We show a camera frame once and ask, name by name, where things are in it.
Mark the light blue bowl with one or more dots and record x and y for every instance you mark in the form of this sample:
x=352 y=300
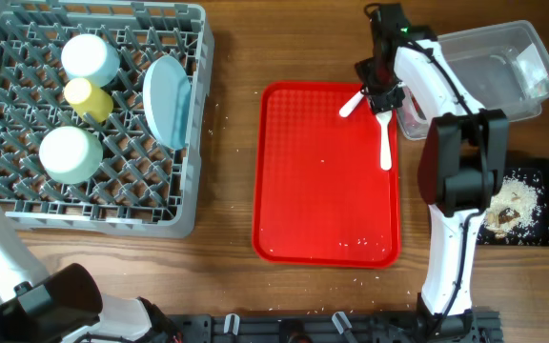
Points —
x=89 y=56

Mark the red plastic tray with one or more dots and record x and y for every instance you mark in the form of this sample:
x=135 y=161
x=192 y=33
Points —
x=320 y=194

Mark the green bowl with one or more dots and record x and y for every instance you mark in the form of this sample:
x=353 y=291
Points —
x=70 y=155

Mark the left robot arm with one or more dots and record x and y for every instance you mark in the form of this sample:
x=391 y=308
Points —
x=66 y=306

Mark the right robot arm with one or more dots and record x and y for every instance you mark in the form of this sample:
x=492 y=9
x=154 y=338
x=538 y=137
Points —
x=460 y=169

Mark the yellow plastic cup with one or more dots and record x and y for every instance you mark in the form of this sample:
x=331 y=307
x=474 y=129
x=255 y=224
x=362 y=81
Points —
x=86 y=98

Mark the white plastic spoon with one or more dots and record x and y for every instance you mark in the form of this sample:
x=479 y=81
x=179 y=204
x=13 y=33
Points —
x=385 y=157

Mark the clear plastic bin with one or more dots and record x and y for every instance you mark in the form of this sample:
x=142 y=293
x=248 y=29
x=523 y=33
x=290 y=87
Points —
x=501 y=67

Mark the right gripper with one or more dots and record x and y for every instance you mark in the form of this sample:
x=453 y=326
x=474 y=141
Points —
x=379 y=98

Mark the light blue plate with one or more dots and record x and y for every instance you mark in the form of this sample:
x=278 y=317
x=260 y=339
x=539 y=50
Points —
x=166 y=101

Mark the black plastic tray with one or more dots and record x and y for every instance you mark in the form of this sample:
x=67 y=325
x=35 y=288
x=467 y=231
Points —
x=535 y=172

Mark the white plastic fork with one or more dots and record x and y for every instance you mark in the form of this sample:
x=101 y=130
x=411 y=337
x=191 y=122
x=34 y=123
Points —
x=350 y=105

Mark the grey plastic dishwasher rack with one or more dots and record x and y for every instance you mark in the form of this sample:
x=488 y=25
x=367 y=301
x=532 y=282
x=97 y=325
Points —
x=141 y=187

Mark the food scraps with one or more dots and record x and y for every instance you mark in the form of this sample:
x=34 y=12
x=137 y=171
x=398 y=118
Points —
x=515 y=207

